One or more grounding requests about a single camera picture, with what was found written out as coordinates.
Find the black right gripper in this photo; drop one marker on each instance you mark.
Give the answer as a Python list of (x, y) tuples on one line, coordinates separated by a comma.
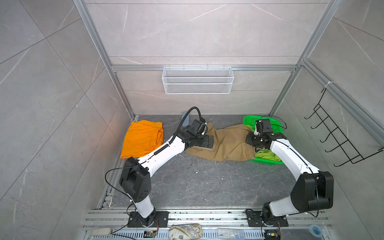
[(248, 139)]

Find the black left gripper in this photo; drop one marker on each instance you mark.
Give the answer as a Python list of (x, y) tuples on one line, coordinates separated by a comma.
[(206, 142)]

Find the lime green shorts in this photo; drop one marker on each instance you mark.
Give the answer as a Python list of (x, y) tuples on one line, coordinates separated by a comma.
[(266, 156)]

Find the khaki brown shorts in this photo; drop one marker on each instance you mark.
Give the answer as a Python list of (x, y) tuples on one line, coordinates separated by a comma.
[(229, 145)]

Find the orange shorts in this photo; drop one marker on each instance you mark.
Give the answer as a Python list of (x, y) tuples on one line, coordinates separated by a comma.
[(142, 138)]

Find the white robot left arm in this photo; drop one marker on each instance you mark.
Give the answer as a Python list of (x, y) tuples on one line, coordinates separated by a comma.
[(136, 176)]

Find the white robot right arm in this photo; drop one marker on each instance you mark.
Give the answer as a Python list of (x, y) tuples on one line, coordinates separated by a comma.
[(313, 190)]

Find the green plastic basket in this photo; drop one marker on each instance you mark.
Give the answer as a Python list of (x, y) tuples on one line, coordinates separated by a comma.
[(250, 122)]

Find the grey oval case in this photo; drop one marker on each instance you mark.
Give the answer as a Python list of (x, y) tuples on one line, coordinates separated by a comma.
[(185, 118)]

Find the patterned pouch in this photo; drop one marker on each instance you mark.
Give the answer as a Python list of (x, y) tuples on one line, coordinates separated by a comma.
[(185, 232)]

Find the blue tape roll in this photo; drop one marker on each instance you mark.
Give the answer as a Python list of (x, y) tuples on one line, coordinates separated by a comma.
[(315, 231)]

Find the small circuit board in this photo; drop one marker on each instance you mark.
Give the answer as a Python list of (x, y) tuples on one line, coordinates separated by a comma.
[(150, 234)]

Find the white power adapter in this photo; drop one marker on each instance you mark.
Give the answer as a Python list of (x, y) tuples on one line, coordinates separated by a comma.
[(101, 232)]

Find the white wire mesh basket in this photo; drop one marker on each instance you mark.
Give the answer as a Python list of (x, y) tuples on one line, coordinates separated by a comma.
[(197, 80)]

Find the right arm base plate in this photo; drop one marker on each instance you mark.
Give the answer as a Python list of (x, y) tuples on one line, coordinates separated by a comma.
[(255, 219)]

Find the black wire hook rack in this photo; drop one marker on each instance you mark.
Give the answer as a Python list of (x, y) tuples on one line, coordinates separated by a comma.
[(342, 141)]

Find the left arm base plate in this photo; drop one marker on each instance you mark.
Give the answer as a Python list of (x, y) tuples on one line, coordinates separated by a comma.
[(155, 219)]

